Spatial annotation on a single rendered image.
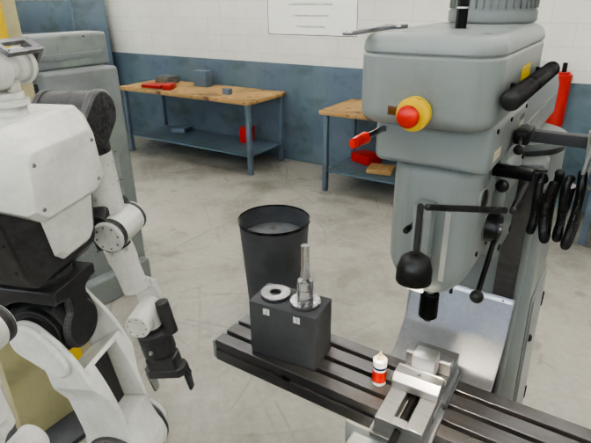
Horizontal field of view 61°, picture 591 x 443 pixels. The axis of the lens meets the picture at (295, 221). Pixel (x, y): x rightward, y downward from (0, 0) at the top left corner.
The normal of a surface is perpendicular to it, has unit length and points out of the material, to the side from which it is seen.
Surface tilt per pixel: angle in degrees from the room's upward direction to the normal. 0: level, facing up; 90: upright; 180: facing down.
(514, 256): 90
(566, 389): 0
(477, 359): 45
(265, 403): 0
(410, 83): 90
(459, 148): 90
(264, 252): 94
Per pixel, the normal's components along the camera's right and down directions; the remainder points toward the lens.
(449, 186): -0.54, 0.35
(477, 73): -0.08, 0.41
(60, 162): 0.98, 0.07
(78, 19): 0.84, 0.22
